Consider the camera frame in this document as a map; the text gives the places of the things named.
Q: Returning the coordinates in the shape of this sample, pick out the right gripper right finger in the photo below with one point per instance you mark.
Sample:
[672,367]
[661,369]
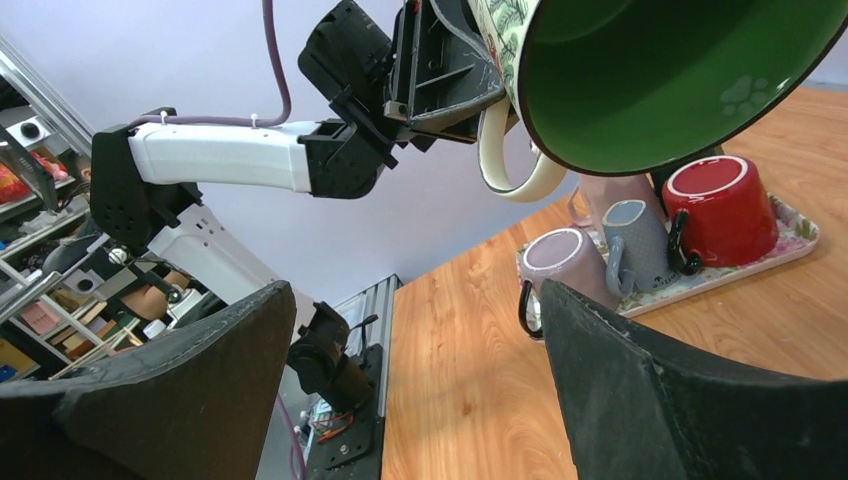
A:
[639,404]

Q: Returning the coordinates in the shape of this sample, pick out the left arm base link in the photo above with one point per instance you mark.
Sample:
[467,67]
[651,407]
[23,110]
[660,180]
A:
[203,248]

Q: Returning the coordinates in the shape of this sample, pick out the background storage shelf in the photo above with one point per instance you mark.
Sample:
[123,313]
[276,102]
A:
[69,295]

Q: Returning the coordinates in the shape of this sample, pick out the red mug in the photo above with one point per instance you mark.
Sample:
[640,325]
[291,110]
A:
[720,215]

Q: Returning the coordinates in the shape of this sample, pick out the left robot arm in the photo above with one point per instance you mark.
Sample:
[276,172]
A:
[148,171]

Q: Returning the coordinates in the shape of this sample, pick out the cream floral mug green inside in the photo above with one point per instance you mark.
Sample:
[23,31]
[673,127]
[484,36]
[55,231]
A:
[615,88]

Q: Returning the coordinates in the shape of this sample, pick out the floral serving tray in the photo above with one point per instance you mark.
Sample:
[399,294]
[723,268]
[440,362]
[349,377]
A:
[797,236]

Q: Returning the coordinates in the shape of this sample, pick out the right arm base link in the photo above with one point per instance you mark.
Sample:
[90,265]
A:
[323,367]

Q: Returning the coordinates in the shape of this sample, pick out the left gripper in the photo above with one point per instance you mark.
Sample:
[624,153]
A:
[442,78]

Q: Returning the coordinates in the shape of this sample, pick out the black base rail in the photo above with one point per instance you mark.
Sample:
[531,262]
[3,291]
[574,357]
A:
[350,445]

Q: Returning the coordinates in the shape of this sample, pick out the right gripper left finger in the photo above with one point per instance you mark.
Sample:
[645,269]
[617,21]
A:
[193,404]

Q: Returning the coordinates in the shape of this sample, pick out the pink faceted mug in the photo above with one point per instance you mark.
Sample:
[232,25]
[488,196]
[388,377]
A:
[594,195]

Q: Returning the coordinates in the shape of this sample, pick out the mauve mug black handle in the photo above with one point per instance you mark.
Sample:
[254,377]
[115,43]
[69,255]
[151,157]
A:
[566,255]

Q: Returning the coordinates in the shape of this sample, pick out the grey blue mug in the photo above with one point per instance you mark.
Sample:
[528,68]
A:
[636,239]

